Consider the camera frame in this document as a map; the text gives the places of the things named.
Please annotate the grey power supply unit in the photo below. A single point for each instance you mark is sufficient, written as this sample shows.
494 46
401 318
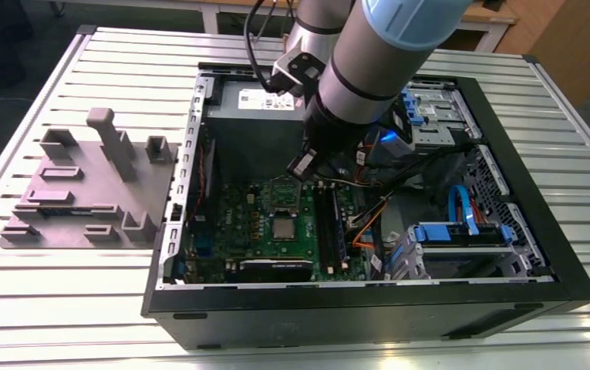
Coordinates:
253 142

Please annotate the metal disk bay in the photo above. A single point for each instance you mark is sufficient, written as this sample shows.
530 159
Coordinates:
469 251

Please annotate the grey parts rack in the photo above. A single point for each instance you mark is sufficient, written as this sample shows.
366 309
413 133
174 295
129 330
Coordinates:
94 185

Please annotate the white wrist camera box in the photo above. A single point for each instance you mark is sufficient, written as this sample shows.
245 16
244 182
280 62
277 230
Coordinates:
289 65

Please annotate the green motherboard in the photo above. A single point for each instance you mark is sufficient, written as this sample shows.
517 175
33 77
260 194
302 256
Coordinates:
244 239

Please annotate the silver square CPU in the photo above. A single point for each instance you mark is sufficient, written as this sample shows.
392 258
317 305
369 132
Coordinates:
285 228

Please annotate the blue plastic drive latch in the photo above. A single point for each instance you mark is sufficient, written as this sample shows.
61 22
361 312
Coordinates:
417 115

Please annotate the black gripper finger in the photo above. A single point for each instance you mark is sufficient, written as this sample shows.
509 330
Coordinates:
305 165

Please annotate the CPU socket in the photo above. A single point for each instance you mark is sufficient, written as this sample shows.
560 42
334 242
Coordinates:
301 230

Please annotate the hard disk in blue carrier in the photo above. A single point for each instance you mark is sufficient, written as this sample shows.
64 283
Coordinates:
436 233

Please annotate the black open PC case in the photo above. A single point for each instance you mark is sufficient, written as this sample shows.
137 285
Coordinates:
325 320

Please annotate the brown wooden cabinet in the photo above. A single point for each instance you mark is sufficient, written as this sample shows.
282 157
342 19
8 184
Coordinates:
573 38

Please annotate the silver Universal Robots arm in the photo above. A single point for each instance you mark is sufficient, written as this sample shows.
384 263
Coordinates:
366 69

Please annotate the blue VGA port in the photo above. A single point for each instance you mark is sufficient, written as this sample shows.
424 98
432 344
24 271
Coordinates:
204 246

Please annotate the black RAM slot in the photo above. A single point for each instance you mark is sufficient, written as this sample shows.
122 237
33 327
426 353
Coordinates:
322 223
340 223

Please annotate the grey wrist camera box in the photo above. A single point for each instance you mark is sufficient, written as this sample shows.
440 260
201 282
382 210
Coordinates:
394 142

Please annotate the RAM stick with gold contacts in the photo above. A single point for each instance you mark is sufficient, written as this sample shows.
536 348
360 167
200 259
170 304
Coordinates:
66 211

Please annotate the black graphics card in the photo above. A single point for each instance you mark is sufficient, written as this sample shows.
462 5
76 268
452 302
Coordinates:
274 270

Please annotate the metal drive cage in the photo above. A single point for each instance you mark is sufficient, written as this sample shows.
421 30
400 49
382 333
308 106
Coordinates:
433 138

